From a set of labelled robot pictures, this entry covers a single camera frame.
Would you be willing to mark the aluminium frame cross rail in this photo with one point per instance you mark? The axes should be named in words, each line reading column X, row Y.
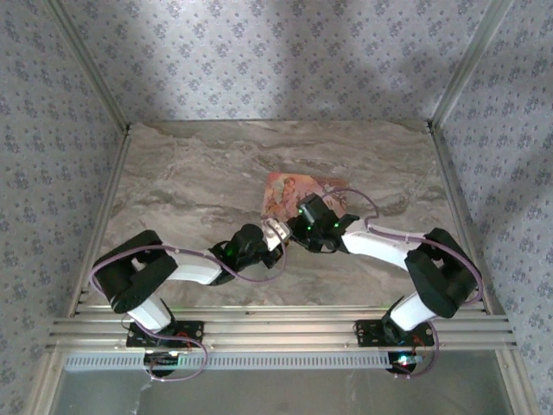
column 281, row 330

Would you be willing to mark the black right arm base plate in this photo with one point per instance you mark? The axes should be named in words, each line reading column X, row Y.
column 367, row 333

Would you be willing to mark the aluminium frame upright post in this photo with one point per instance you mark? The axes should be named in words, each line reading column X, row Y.
column 91, row 65
column 467, row 65

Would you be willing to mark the aluminium frame side rail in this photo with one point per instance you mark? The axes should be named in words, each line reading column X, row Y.
column 453, row 194
column 106, row 207

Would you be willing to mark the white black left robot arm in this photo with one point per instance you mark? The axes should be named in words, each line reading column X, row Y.
column 194, row 268

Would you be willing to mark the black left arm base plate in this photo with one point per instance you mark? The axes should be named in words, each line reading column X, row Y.
column 194, row 328

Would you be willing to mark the aluminium frame leg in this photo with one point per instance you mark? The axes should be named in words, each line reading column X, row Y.
column 514, row 384
column 46, row 384

